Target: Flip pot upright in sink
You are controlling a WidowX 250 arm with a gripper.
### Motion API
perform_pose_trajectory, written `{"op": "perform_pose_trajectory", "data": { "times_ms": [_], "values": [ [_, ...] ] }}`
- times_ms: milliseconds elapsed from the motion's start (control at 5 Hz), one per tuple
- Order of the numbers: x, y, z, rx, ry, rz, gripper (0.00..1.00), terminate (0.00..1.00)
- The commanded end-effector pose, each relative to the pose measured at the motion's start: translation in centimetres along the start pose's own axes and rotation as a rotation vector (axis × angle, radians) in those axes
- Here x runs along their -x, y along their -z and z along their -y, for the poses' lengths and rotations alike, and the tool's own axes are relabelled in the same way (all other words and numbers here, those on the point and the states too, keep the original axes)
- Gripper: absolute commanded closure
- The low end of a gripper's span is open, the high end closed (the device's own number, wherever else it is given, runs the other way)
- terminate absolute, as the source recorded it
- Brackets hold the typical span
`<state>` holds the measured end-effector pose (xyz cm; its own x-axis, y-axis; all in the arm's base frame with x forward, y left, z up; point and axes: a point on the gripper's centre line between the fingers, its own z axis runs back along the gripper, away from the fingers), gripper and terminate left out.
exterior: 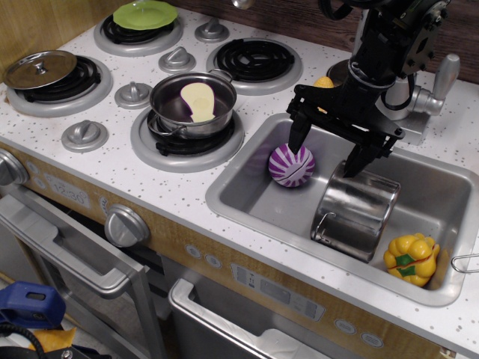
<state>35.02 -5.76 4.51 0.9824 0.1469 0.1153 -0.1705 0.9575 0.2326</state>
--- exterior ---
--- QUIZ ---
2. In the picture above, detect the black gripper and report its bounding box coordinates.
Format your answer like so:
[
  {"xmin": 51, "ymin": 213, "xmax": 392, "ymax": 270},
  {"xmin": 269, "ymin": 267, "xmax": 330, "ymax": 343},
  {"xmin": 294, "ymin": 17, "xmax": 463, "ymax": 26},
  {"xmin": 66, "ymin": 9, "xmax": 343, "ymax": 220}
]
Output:
[{"xmin": 287, "ymin": 75, "xmax": 404, "ymax": 178}]

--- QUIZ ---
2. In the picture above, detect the steel pot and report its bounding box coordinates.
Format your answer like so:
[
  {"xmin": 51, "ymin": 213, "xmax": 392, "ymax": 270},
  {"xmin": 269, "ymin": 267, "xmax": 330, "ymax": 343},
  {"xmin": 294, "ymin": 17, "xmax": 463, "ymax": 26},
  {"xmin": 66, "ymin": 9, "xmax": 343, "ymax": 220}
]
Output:
[
  {"xmin": 148, "ymin": 72, "xmax": 237, "ymax": 139},
  {"xmin": 311, "ymin": 162, "xmax": 401, "ymax": 263}
]

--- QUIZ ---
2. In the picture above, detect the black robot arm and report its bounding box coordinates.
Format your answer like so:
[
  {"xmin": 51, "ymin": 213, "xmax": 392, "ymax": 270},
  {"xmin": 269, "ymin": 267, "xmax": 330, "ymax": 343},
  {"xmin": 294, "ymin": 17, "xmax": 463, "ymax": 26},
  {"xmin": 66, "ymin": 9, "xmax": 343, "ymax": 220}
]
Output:
[{"xmin": 287, "ymin": 1, "xmax": 448, "ymax": 177}]

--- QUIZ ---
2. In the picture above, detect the silver toy sink basin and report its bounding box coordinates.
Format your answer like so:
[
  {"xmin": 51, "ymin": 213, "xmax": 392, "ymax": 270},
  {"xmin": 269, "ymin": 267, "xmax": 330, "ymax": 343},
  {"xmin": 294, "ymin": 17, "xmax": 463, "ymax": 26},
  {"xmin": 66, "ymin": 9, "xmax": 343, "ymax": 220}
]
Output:
[{"xmin": 206, "ymin": 114, "xmax": 478, "ymax": 307}]

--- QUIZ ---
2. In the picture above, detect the steel pot on burner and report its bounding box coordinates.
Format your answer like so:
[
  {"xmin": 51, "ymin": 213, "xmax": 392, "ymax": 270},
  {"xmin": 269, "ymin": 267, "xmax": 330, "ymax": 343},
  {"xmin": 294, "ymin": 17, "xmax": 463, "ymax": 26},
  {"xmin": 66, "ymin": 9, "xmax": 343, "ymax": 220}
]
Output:
[{"xmin": 148, "ymin": 72, "xmax": 237, "ymax": 139}]

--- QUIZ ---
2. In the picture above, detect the steel pot lid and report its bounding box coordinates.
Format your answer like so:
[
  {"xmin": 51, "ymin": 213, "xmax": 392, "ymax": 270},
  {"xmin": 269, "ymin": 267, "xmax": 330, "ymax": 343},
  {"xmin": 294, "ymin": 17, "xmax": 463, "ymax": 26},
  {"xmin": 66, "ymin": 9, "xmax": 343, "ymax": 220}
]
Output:
[{"xmin": 4, "ymin": 50, "xmax": 78, "ymax": 90}]

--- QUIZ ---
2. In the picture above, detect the purple white striped ball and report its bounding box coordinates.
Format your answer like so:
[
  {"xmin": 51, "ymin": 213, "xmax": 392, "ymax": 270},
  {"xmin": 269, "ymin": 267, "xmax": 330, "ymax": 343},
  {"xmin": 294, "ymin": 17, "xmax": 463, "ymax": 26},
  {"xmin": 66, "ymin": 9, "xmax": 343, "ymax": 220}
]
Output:
[{"xmin": 268, "ymin": 144, "xmax": 316, "ymax": 188}]

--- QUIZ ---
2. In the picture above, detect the yellow toy corn cob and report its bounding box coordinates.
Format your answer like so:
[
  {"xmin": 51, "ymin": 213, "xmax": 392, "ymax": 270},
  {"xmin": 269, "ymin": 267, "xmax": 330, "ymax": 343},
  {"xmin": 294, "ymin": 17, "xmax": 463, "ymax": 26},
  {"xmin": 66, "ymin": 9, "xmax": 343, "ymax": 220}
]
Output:
[{"xmin": 314, "ymin": 76, "xmax": 334, "ymax": 114}]

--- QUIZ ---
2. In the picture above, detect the silver toy faucet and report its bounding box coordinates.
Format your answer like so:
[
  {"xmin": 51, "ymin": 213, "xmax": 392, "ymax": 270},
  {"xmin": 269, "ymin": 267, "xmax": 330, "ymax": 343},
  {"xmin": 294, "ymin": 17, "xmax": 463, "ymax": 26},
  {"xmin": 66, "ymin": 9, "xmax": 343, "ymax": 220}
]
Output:
[{"xmin": 369, "ymin": 53, "xmax": 460, "ymax": 146}]

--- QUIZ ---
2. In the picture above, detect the back right stove burner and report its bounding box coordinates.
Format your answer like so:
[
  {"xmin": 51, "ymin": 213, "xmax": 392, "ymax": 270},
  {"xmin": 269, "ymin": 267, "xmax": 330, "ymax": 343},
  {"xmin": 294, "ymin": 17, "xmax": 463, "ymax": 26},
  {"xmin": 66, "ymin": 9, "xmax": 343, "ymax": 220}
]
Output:
[{"xmin": 206, "ymin": 38, "xmax": 303, "ymax": 96}]

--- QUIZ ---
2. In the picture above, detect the stove burner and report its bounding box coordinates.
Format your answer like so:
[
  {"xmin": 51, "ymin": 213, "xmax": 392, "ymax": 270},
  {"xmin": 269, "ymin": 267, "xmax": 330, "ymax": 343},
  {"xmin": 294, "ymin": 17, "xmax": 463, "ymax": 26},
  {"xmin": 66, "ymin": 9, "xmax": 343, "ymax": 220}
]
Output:
[
  {"xmin": 6, "ymin": 55, "xmax": 113, "ymax": 117},
  {"xmin": 130, "ymin": 108, "xmax": 245, "ymax": 174},
  {"xmin": 94, "ymin": 15, "xmax": 183, "ymax": 57},
  {"xmin": 206, "ymin": 38, "xmax": 303, "ymax": 96}
]

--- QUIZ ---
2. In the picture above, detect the toy eggplant slice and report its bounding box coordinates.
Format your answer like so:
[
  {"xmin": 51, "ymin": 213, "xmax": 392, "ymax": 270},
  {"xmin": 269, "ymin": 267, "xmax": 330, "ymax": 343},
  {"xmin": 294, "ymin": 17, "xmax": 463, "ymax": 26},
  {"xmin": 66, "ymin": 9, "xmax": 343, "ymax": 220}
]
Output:
[{"xmin": 180, "ymin": 82, "xmax": 215, "ymax": 123}]

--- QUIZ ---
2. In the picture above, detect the yellow toy bell pepper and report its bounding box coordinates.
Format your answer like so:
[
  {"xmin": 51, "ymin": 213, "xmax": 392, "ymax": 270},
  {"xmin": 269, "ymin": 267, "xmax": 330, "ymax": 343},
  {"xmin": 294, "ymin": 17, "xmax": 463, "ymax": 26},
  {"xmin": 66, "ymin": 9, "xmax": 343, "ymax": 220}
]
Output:
[{"xmin": 383, "ymin": 233, "xmax": 441, "ymax": 287}]

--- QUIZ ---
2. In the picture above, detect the front right stove burner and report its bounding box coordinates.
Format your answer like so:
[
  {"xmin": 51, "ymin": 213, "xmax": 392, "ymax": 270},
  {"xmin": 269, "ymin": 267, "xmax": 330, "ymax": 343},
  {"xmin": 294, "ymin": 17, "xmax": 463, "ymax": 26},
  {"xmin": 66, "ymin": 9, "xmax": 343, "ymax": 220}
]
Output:
[{"xmin": 130, "ymin": 108, "xmax": 245, "ymax": 174}]

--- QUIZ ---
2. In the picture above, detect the silver stovetop knob back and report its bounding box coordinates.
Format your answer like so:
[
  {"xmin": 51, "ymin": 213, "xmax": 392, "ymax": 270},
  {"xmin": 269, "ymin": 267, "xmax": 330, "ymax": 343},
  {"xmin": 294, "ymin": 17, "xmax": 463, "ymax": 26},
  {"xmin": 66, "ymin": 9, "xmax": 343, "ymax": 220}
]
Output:
[{"xmin": 195, "ymin": 18, "xmax": 230, "ymax": 43}]

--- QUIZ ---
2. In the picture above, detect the dishwasher control panel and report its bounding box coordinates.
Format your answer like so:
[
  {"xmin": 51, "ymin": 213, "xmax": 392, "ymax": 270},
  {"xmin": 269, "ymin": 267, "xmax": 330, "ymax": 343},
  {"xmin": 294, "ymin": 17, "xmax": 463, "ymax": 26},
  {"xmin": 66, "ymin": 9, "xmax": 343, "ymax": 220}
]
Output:
[{"xmin": 231, "ymin": 263, "xmax": 326, "ymax": 322}]

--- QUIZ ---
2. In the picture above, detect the silver stovetop knob centre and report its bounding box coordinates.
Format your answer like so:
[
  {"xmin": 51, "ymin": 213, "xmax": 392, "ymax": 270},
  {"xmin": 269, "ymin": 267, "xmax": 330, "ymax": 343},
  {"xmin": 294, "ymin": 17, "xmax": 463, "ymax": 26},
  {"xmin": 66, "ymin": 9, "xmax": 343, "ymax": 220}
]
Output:
[{"xmin": 158, "ymin": 46, "xmax": 196, "ymax": 74}]

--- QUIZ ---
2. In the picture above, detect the silver stovetop knob middle-left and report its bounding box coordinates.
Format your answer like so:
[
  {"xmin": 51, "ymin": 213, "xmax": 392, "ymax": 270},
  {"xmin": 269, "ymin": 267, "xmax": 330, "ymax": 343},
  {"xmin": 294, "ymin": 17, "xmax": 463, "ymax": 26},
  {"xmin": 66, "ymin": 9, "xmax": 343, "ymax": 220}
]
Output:
[{"xmin": 115, "ymin": 82, "xmax": 153, "ymax": 109}]

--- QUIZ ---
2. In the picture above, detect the silver dishwasher door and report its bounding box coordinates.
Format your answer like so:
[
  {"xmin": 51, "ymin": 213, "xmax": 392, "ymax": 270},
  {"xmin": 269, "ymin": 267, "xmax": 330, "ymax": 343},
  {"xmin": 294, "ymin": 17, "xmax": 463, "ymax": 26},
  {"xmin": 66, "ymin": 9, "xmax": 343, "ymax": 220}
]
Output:
[{"xmin": 165, "ymin": 263, "xmax": 369, "ymax": 358}]

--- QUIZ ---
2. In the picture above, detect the green plastic plate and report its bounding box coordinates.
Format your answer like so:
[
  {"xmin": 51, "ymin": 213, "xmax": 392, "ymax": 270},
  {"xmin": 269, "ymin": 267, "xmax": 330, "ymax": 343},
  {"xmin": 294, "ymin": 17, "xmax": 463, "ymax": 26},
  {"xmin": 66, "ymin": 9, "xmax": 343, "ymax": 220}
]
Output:
[{"xmin": 113, "ymin": 1, "xmax": 178, "ymax": 31}]

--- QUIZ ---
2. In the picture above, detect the silver oven dial right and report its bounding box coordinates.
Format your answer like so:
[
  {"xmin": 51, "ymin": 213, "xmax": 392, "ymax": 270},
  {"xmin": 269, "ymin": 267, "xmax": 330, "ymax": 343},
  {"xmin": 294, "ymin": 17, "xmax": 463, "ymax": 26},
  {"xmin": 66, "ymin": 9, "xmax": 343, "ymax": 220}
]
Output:
[{"xmin": 104, "ymin": 203, "xmax": 150, "ymax": 248}]

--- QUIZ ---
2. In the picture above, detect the silver oven dial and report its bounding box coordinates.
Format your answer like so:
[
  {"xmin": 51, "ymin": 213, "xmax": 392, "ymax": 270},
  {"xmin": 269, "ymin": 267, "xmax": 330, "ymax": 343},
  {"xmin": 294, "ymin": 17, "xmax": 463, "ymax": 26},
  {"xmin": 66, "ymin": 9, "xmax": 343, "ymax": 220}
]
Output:
[
  {"xmin": 0, "ymin": 149, "xmax": 29, "ymax": 186},
  {"xmin": 104, "ymin": 203, "xmax": 150, "ymax": 248}
]

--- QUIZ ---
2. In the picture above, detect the back left stove burner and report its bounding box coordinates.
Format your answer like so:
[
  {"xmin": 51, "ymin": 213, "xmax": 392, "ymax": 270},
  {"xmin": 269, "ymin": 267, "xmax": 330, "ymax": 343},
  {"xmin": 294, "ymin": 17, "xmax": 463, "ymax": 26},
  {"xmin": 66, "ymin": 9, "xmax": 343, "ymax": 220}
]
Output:
[{"xmin": 94, "ymin": 15, "xmax": 183, "ymax": 57}]

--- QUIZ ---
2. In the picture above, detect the silver stovetop knob front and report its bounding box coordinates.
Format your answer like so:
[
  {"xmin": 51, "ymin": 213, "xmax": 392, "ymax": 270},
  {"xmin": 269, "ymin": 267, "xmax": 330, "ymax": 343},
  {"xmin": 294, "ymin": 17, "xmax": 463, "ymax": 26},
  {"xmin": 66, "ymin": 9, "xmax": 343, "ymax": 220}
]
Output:
[{"xmin": 61, "ymin": 120, "xmax": 109, "ymax": 153}]

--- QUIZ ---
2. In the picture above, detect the front left stove burner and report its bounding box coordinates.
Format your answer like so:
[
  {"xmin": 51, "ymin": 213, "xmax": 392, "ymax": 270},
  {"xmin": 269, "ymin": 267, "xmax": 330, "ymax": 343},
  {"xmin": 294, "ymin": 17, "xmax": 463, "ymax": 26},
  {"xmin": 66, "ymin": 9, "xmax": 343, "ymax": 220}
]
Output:
[{"xmin": 6, "ymin": 55, "xmax": 113, "ymax": 117}]

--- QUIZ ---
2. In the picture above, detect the oven clock display panel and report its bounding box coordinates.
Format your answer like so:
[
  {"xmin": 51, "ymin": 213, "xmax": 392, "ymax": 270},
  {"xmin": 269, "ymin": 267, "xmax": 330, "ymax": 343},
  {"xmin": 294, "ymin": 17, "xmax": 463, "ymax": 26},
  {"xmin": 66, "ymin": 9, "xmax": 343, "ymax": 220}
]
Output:
[{"xmin": 44, "ymin": 174, "xmax": 91, "ymax": 209}]

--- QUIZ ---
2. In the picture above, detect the silver oven door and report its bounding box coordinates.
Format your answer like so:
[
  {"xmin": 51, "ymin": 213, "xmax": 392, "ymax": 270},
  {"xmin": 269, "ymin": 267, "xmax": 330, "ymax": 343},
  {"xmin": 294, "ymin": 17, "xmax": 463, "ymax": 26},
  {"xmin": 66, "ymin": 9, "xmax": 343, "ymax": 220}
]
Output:
[{"xmin": 1, "ymin": 187, "xmax": 167, "ymax": 358}]

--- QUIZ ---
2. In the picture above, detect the silver oven dial left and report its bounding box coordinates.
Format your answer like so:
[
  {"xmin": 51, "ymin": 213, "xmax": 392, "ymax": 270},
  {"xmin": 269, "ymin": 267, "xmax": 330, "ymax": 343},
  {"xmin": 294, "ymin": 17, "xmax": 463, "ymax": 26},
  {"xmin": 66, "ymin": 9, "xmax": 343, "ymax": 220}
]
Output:
[{"xmin": 0, "ymin": 149, "xmax": 29, "ymax": 186}]

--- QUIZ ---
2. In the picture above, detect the blue clamp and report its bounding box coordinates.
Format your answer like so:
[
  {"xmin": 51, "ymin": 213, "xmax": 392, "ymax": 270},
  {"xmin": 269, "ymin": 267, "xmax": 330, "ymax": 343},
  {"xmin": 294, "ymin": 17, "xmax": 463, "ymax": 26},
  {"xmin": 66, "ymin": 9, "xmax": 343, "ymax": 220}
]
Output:
[{"xmin": 1, "ymin": 281, "xmax": 66, "ymax": 329}]

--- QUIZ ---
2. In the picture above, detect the yellow cloth piece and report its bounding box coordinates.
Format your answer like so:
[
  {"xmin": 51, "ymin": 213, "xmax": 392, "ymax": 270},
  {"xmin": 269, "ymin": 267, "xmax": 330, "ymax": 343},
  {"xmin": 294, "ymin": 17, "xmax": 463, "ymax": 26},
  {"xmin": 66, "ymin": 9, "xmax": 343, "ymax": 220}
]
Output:
[{"xmin": 33, "ymin": 327, "xmax": 76, "ymax": 353}]

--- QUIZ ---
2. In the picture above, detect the wire handle at right edge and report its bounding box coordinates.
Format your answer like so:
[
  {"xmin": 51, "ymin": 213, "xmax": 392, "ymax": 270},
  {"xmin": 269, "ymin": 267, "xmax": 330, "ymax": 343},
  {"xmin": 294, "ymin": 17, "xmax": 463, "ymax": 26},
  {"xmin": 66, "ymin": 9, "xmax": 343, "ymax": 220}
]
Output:
[{"xmin": 451, "ymin": 254, "xmax": 479, "ymax": 274}]

